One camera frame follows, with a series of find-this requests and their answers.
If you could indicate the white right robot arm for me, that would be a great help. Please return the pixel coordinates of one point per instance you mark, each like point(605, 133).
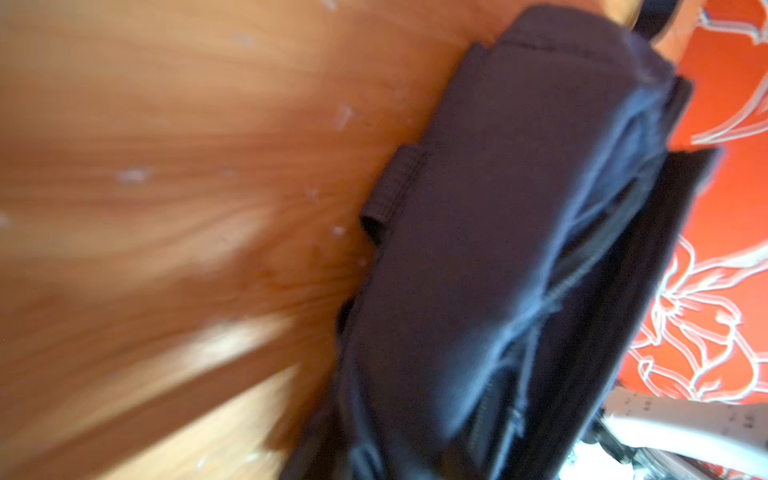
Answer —
point(729, 435)

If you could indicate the navy blue student backpack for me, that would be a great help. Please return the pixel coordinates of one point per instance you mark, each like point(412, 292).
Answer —
point(519, 244)

